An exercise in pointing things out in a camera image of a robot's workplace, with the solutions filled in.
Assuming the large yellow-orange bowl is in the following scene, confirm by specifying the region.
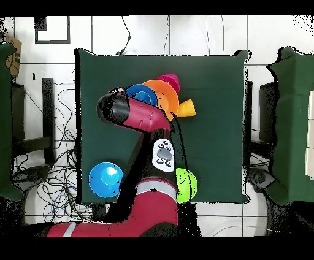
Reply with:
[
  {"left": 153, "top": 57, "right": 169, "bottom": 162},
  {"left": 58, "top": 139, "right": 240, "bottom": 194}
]
[{"left": 142, "top": 78, "right": 180, "bottom": 122}]

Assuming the orange plastic cup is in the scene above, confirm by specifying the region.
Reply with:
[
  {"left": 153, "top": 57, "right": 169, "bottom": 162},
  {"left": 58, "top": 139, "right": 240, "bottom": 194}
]
[{"left": 175, "top": 98, "right": 196, "bottom": 118}]

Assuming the blue plastic bowl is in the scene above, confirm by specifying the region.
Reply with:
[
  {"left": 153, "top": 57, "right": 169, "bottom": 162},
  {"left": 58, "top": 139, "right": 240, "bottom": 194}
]
[
  {"left": 88, "top": 162, "right": 124, "bottom": 199},
  {"left": 125, "top": 83, "right": 158, "bottom": 107}
]

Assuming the small pink-red bowl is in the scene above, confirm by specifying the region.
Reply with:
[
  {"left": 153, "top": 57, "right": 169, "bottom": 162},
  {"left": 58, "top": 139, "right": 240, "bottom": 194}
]
[{"left": 157, "top": 73, "right": 180, "bottom": 95}]

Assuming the large green bowl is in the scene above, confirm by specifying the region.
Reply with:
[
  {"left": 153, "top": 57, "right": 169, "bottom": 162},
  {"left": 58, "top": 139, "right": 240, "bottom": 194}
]
[{"left": 175, "top": 167, "right": 199, "bottom": 204}]

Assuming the dark green tablecloth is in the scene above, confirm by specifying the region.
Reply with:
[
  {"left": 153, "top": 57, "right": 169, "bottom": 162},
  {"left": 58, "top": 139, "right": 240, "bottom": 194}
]
[{"left": 74, "top": 48, "right": 252, "bottom": 205}]

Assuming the dark grey stand foot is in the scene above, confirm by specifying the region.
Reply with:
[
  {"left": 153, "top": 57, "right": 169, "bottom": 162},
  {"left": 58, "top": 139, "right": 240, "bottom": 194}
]
[
  {"left": 246, "top": 169, "right": 275, "bottom": 193},
  {"left": 12, "top": 165, "right": 51, "bottom": 192}
]

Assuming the green cloth side table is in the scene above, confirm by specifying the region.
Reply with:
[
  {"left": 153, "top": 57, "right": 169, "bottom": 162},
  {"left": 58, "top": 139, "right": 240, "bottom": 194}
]
[
  {"left": 266, "top": 45, "right": 314, "bottom": 207},
  {"left": 0, "top": 42, "right": 25, "bottom": 202}
]

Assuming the cardboard box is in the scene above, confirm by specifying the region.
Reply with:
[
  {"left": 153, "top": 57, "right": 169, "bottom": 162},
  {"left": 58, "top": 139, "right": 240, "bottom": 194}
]
[{"left": 5, "top": 36, "right": 23, "bottom": 77}]

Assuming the tangle of black cables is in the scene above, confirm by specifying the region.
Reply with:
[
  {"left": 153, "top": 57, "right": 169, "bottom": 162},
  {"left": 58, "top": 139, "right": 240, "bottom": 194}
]
[{"left": 12, "top": 68, "right": 94, "bottom": 223}]

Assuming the black cable with plug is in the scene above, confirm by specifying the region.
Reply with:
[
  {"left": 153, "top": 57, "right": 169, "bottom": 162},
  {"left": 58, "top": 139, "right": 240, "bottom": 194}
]
[{"left": 115, "top": 15, "right": 132, "bottom": 56}]

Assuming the black metal frame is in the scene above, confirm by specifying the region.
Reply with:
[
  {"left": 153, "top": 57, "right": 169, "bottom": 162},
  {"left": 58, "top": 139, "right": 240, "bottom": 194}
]
[{"left": 11, "top": 77, "right": 56, "bottom": 165}]

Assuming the black floor frame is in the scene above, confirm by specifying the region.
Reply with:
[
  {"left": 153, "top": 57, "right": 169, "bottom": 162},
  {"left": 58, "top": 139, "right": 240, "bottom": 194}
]
[{"left": 34, "top": 15, "right": 71, "bottom": 44}]

